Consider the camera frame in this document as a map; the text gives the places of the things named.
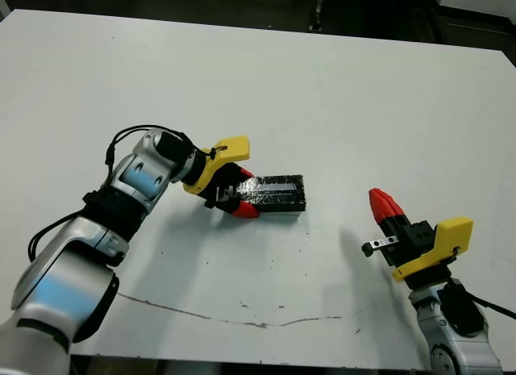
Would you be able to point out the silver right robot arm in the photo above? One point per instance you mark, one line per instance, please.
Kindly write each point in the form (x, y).
(451, 351)

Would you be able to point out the shiny black box lid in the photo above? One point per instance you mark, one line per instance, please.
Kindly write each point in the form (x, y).
(278, 189)

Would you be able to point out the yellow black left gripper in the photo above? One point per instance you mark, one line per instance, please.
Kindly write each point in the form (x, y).
(225, 153)

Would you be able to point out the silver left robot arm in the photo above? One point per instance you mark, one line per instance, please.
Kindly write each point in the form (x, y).
(60, 278)

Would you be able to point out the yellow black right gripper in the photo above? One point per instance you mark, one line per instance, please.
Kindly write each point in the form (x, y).
(443, 246)

